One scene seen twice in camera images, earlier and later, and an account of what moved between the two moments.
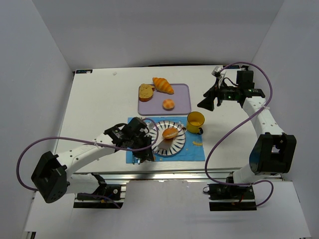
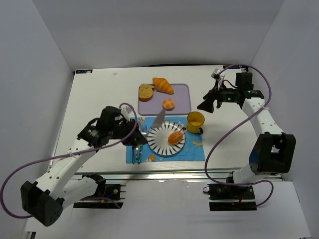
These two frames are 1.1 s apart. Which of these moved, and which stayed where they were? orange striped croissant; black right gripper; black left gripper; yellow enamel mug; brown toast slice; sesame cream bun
Moved: black left gripper; sesame cream bun
Stayed: brown toast slice; orange striped croissant; black right gripper; yellow enamel mug
